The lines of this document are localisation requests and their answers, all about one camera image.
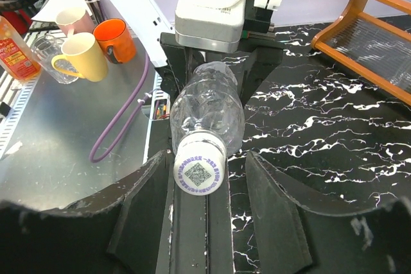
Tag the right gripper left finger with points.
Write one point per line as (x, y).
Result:
(116, 230)

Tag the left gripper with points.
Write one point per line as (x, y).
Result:
(221, 68)

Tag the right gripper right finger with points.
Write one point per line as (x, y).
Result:
(300, 230)

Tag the clear plastic bottle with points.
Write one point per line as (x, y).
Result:
(209, 102)

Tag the white bottle cap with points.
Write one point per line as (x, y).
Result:
(199, 166)

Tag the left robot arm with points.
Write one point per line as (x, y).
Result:
(147, 22)

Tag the orange juice bottle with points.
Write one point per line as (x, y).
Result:
(17, 58)

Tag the orange wooden shelf rack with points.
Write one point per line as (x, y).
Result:
(372, 48)

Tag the orange cup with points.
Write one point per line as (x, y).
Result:
(115, 41)

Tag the yellow cup outside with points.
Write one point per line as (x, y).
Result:
(83, 52)

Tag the pink cup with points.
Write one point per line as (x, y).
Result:
(74, 20)

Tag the clear glass outside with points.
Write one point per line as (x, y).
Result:
(46, 48)

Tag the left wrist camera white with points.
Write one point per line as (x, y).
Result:
(212, 25)

